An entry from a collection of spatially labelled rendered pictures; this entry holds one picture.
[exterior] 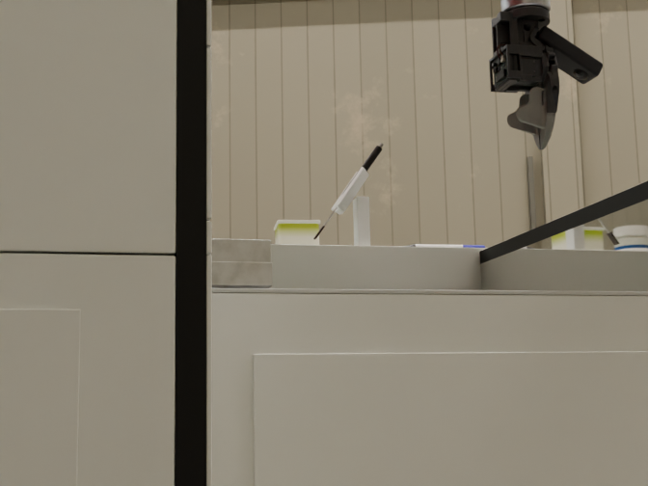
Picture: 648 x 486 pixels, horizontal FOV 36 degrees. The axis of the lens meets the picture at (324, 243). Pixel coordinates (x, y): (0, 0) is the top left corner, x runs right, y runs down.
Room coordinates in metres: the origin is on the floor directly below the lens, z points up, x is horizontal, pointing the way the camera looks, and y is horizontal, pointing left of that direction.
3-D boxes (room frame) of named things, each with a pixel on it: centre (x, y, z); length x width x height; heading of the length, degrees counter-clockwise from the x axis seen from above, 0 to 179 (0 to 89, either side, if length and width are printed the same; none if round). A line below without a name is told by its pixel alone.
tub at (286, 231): (1.73, 0.05, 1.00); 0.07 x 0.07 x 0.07; 8
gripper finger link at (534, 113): (1.46, -0.32, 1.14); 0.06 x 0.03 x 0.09; 103
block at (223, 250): (1.17, 0.11, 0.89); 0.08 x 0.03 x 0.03; 103
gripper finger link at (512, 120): (1.49, -0.31, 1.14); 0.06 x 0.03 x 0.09; 103
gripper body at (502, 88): (1.47, -0.31, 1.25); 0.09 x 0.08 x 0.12; 103
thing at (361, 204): (1.60, -0.05, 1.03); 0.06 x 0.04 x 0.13; 103
